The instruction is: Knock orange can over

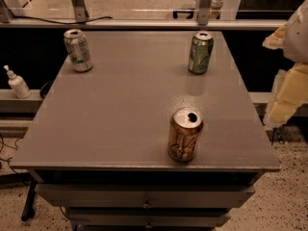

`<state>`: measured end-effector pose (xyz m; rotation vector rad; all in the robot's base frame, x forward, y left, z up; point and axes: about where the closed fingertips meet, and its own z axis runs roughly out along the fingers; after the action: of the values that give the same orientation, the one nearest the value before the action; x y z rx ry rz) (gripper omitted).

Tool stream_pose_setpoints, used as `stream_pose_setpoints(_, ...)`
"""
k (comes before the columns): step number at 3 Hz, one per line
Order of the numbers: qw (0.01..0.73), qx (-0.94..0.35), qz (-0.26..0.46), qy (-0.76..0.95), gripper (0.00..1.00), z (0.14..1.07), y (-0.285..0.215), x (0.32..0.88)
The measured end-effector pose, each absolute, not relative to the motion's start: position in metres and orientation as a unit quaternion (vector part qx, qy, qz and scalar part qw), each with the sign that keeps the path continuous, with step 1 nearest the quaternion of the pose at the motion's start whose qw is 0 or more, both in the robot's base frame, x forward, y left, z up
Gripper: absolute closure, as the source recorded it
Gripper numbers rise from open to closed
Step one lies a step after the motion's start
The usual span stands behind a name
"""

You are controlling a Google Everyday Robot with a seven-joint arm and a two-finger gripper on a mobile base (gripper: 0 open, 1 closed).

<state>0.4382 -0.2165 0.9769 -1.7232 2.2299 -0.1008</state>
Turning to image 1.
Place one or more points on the metal frame post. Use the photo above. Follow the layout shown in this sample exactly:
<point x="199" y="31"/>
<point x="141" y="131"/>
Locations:
<point x="203" y="11"/>
<point x="80" y="11"/>

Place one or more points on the grey drawer cabinet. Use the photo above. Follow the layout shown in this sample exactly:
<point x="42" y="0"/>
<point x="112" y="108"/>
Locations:
<point x="140" y="144"/>

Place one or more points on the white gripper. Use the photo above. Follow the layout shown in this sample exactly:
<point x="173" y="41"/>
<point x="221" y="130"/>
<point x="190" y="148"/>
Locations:
<point x="297" y="39"/>

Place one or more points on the drawer with knob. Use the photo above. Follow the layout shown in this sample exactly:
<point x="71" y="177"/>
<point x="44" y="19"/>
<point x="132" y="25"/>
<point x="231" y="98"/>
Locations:
<point x="147" y="218"/>
<point x="145" y="196"/>

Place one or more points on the white pump bottle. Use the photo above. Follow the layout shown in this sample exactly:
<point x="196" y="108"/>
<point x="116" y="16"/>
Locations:
<point x="17" y="84"/>

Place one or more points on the black stand leg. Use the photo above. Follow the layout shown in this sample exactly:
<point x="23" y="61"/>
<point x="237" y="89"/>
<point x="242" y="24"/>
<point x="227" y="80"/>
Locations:
<point x="28" y="211"/>

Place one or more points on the right metal frame post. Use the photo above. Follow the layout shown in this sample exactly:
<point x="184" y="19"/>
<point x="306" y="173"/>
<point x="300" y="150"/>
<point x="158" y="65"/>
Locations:
<point x="203" y="11"/>

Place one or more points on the lower drawer with knob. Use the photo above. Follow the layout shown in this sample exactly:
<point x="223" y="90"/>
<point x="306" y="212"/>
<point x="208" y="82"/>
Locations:
<point x="147" y="218"/>

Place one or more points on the upper drawer with knob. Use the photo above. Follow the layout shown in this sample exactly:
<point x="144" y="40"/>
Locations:
<point x="145" y="196"/>

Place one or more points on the left metal frame post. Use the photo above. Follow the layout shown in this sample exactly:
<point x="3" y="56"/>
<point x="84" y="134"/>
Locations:
<point x="80" y="11"/>

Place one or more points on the orange soda can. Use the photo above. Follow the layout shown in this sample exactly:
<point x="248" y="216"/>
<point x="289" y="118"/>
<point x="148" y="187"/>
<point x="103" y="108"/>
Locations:
<point x="186" y="126"/>

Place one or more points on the white green soda can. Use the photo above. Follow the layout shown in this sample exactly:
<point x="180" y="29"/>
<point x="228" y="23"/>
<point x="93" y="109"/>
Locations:
<point x="78" y="51"/>

